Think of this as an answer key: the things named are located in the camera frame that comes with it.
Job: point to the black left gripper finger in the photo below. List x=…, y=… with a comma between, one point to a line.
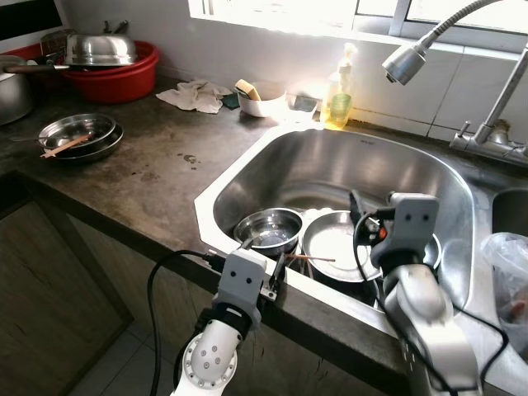
x=246, y=244
x=280, y=264

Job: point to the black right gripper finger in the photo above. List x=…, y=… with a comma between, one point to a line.
x=356, y=205

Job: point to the pinkish wooden chopstick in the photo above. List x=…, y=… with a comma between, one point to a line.
x=58, y=152
x=70, y=145

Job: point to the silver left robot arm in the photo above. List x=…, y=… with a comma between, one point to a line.
x=206, y=363

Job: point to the small deep steel bowl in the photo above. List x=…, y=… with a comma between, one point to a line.
x=268, y=227

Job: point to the thin brown chopstick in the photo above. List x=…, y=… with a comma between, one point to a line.
x=313, y=258

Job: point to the wide flat steel plate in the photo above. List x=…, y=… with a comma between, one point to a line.
x=330, y=239

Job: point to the stainless steel double sink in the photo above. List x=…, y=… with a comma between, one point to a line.
x=330, y=165

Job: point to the yellow dish soap pump bottle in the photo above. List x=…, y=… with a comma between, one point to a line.
x=338, y=103

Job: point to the white ceramic bowl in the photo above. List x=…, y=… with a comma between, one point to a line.
x=268, y=106

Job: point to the dark green scrub pad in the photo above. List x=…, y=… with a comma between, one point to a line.
x=229, y=101

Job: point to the clear plastic bag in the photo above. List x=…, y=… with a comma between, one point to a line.
x=507, y=280

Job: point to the yellow dish sponge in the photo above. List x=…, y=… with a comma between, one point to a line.
x=247, y=89

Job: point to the crumpled white cloth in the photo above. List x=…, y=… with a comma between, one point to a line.
x=194, y=96

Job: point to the red plastic basin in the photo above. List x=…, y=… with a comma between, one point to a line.
x=115, y=84

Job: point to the domed stainless steel lid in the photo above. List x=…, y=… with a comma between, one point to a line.
x=101, y=49

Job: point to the large aluminium pot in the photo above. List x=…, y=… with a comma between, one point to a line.
x=12, y=95

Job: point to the red plastic container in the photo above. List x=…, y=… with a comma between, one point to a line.
x=21, y=54

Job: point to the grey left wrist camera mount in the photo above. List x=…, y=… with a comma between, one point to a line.
x=241, y=280

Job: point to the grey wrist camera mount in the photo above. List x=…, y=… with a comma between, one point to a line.
x=412, y=224
x=241, y=280

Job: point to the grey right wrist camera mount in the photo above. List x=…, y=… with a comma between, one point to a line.
x=412, y=224

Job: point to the grey window frame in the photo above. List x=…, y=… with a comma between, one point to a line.
x=396, y=12

